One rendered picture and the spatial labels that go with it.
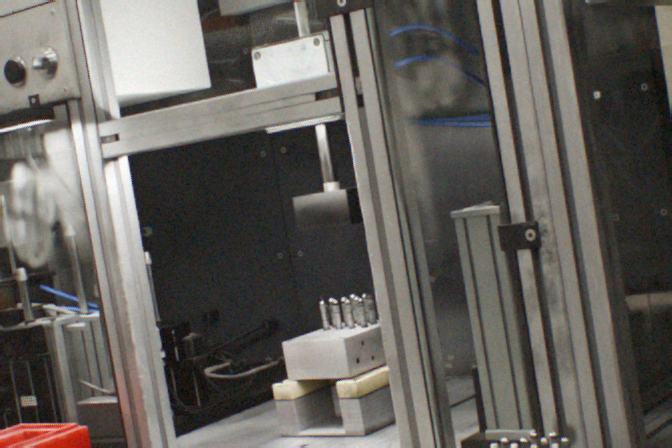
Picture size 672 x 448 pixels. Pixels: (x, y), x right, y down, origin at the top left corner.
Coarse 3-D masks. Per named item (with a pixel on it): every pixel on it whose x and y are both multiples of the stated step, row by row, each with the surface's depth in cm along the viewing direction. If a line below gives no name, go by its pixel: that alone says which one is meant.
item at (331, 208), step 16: (320, 128) 163; (320, 144) 163; (320, 160) 164; (336, 176) 164; (320, 192) 168; (336, 192) 160; (352, 192) 161; (304, 208) 164; (320, 208) 162; (336, 208) 161; (352, 208) 160; (304, 224) 164; (320, 224) 162; (336, 224) 161
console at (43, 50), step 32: (0, 0) 163; (32, 0) 160; (64, 0) 158; (0, 32) 164; (32, 32) 161; (64, 32) 158; (0, 64) 165; (32, 64) 158; (64, 64) 158; (0, 96) 166; (64, 96) 159
